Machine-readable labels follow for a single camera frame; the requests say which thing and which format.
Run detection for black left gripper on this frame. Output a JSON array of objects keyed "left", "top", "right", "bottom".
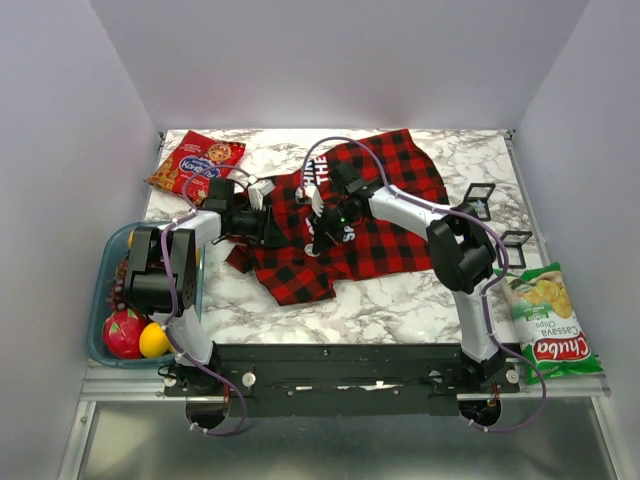
[{"left": 229, "top": 202, "right": 291, "bottom": 246}]

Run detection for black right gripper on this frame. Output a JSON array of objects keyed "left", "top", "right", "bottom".
[{"left": 307, "top": 199, "right": 357, "bottom": 255}]

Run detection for red black plaid shirt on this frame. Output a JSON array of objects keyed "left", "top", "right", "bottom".
[{"left": 226, "top": 129, "right": 449, "bottom": 306}]

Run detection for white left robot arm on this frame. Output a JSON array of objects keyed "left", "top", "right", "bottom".
[{"left": 124, "top": 177, "right": 289, "bottom": 395}]

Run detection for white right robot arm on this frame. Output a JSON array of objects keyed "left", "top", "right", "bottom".
[{"left": 296, "top": 164, "right": 503, "bottom": 392}]

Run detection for red candy bag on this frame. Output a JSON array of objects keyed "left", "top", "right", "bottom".
[{"left": 146, "top": 130, "right": 246, "bottom": 204}]

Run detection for yellow lemon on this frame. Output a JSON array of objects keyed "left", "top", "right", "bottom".
[{"left": 139, "top": 322, "right": 171, "bottom": 358}]

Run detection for teal plastic fruit tray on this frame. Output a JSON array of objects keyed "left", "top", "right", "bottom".
[{"left": 88, "top": 222, "right": 201, "bottom": 369}]

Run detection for dark red grapes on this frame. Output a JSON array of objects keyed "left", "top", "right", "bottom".
[{"left": 106, "top": 255, "right": 129, "bottom": 312}]

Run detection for red dragon fruit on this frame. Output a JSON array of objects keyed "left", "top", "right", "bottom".
[{"left": 102, "top": 308, "right": 148, "bottom": 359}]

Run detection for green chips bag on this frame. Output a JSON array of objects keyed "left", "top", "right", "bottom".
[{"left": 501, "top": 262, "right": 604, "bottom": 385}]

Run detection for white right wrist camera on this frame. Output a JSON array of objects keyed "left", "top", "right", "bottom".
[{"left": 295, "top": 185, "right": 324, "bottom": 217}]

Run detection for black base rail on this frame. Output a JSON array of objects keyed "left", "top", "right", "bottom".
[{"left": 163, "top": 344, "right": 520, "bottom": 418}]

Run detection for black wire stand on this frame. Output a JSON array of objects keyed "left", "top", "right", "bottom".
[
  {"left": 501, "top": 230, "right": 533, "bottom": 269},
  {"left": 462, "top": 182, "right": 496, "bottom": 221}
]

